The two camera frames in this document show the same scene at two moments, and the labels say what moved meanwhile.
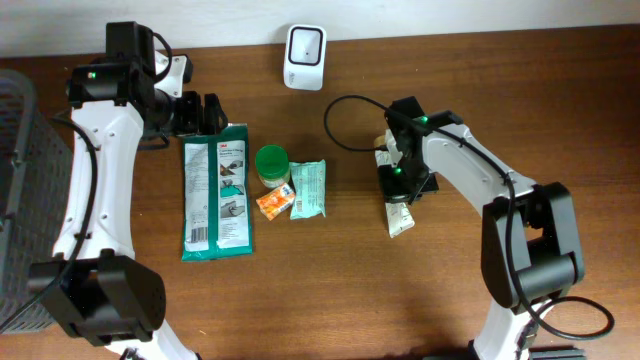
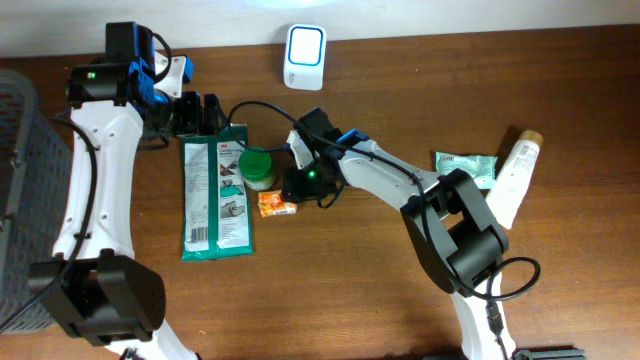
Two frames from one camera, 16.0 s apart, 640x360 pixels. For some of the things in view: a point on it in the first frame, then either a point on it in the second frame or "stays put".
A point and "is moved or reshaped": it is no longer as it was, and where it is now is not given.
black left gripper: (195, 126) stays put
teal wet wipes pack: (309, 188) is moved or reshaped
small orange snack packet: (276, 201) is moved or reshaped
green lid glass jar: (272, 165) is moved or reshaped
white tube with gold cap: (399, 215) -> (513, 179)
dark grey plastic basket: (36, 163) stays put
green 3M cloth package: (217, 216) stays put
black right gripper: (395, 193) -> (292, 190)
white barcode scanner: (305, 57) stays put
